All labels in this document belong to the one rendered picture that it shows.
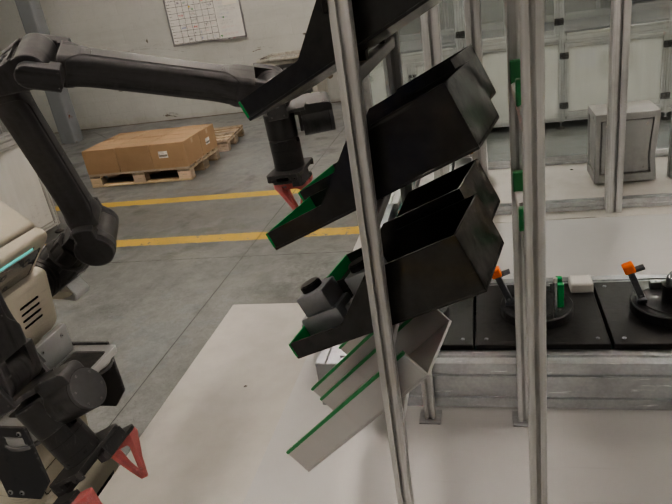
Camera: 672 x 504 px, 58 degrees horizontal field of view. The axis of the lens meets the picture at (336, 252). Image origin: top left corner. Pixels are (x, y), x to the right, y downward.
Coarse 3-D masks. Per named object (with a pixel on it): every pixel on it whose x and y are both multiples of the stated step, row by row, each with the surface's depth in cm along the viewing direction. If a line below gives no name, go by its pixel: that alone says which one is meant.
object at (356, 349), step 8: (368, 336) 93; (344, 344) 112; (352, 344) 112; (360, 344) 94; (368, 344) 94; (344, 352) 113; (352, 352) 96; (360, 352) 95; (368, 352) 95; (344, 360) 97; (352, 360) 97; (360, 360) 96; (336, 368) 98; (344, 368) 98; (328, 376) 100; (336, 376) 99; (320, 384) 101; (328, 384) 101; (320, 392) 102
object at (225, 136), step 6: (228, 126) 796; (234, 126) 790; (240, 126) 784; (216, 132) 773; (222, 132) 765; (228, 132) 760; (234, 132) 754; (240, 132) 790; (216, 138) 741; (222, 138) 732; (228, 138) 727; (234, 138) 754; (222, 144) 724; (228, 144) 725; (222, 150) 727; (228, 150) 727
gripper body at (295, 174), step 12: (276, 144) 111; (288, 144) 111; (300, 144) 113; (276, 156) 112; (288, 156) 112; (300, 156) 113; (276, 168) 114; (288, 168) 113; (300, 168) 113; (276, 180) 112
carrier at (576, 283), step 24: (552, 288) 131; (576, 288) 128; (480, 312) 126; (504, 312) 122; (552, 312) 119; (576, 312) 121; (480, 336) 118; (504, 336) 117; (552, 336) 115; (576, 336) 114; (600, 336) 113
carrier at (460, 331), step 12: (468, 300) 132; (444, 312) 125; (456, 312) 128; (468, 312) 127; (456, 324) 124; (468, 324) 123; (456, 336) 120; (468, 336) 119; (444, 348) 118; (456, 348) 117; (468, 348) 117
